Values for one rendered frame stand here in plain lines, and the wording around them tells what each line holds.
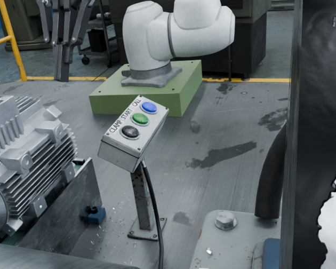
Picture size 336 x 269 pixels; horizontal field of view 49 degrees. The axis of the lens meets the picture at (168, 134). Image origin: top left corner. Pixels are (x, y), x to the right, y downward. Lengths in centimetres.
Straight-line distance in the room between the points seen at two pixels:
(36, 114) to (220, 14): 75
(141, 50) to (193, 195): 60
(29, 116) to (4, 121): 8
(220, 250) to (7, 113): 48
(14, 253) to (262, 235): 20
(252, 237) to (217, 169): 72
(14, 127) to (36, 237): 20
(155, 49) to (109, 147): 73
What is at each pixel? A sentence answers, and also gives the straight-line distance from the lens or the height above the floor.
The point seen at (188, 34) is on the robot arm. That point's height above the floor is 106.
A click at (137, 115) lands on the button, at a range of 68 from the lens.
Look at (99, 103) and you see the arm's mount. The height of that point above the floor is 84.
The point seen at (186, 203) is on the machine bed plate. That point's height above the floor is 80.
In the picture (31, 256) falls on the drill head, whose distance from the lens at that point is 33.
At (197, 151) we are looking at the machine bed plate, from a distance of 108.
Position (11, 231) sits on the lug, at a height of 95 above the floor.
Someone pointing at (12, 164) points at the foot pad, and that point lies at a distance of 64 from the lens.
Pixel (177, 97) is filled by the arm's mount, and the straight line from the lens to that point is 125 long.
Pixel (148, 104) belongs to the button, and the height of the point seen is 107.
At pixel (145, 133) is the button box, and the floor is 106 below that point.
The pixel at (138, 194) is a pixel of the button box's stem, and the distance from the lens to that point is 76.
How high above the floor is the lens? 136
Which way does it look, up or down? 28 degrees down
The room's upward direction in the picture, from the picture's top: 6 degrees counter-clockwise
